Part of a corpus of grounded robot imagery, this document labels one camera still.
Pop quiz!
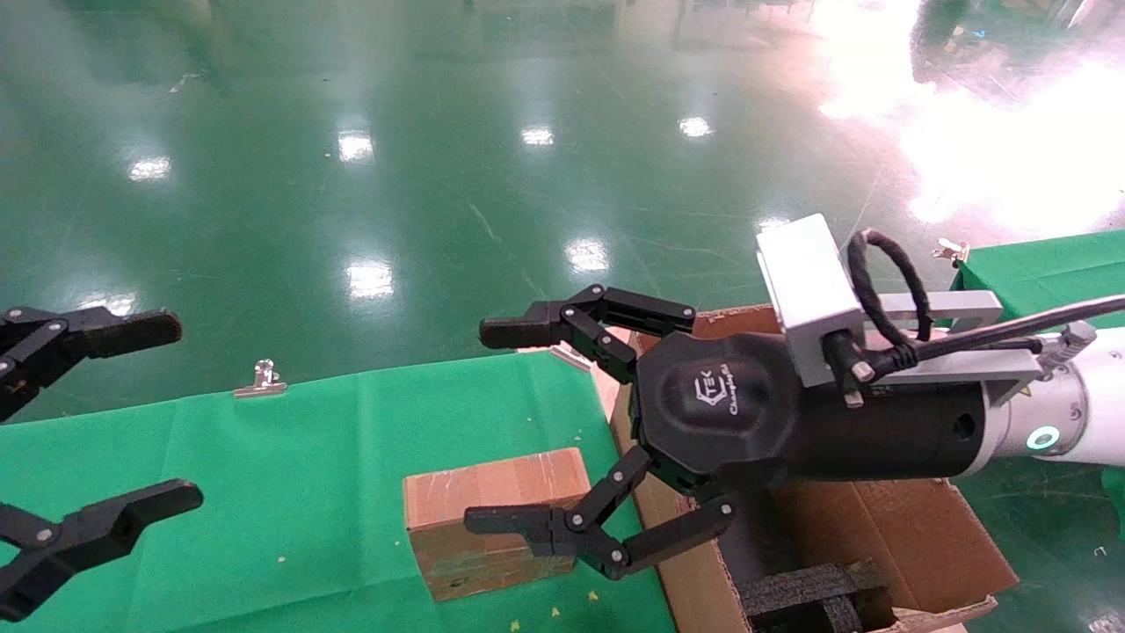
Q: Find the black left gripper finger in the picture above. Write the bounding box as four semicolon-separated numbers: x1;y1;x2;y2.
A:
0;479;205;622
0;307;183;421

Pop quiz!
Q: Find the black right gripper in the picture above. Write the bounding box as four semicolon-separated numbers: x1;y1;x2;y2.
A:
464;284;987;581

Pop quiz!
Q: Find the small brown cardboard box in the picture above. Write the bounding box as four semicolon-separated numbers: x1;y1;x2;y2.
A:
404;447;592;603

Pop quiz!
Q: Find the large open cardboard carton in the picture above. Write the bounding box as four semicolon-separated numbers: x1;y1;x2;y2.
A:
606;303;1020;633

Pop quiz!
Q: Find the large green tablecloth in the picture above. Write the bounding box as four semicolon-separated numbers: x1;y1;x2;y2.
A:
0;352;678;633

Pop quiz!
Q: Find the black foam insert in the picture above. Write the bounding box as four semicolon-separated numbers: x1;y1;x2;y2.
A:
741;563;889;633

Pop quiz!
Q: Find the green cloth on side table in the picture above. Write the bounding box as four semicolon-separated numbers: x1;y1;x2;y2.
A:
949;230;1125;331

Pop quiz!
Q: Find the small green cloth piece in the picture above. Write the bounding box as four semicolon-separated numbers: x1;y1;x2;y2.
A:
1101;466;1125;539

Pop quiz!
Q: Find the silver camera mount bracket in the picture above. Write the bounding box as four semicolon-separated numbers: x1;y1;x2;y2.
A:
857;290;1042;407

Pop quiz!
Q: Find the black camera cable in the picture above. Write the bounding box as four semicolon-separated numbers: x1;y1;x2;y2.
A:
826;229;1125;410

